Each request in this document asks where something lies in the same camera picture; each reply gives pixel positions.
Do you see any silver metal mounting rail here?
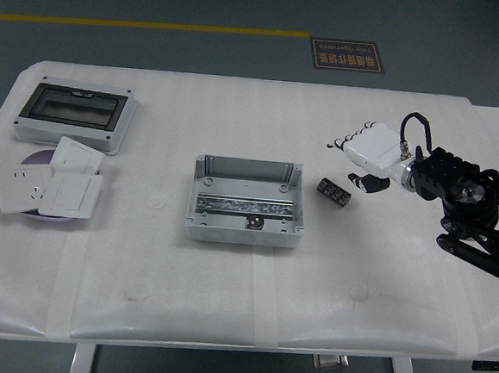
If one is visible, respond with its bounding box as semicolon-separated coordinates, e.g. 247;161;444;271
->
194;192;296;221

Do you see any white foam table mat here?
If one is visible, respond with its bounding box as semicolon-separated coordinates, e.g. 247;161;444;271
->
0;56;499;373

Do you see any white wall switch panel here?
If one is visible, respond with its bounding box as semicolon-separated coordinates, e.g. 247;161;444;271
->
50;135;106;176
38;170;104;221

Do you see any purple round plate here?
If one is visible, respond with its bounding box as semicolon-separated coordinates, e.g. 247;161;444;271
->
16;147;104;227

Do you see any white wall socket panel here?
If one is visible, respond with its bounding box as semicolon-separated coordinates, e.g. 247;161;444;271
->
0;161;56;219

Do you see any open grey junction box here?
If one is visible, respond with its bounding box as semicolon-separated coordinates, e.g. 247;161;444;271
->
183;152;311;251

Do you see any brown floor sign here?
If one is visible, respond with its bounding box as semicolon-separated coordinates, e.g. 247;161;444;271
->
308;38;387;75

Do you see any white table frame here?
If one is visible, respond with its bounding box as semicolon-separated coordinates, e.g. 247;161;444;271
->
68;332;425;373

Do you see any silver metal bracket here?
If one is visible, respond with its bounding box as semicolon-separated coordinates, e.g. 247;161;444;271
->
312;351;351;372

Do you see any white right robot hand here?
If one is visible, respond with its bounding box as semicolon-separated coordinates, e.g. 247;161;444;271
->
322;118;413;197

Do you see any grey enclosure with clear lid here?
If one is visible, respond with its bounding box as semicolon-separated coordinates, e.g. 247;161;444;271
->
9;73;142;159

